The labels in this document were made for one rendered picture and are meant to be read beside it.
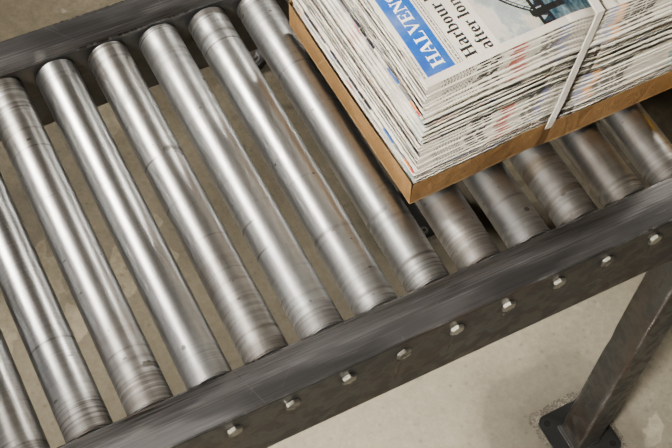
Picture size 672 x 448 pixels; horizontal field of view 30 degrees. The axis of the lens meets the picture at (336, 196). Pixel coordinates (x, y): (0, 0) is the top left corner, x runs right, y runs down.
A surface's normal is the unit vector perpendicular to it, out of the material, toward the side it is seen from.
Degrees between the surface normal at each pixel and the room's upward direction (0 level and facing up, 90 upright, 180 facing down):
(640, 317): 90
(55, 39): 0
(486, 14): 2
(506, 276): 0
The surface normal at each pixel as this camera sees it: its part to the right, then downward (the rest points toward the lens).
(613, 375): -0.89, 0.36
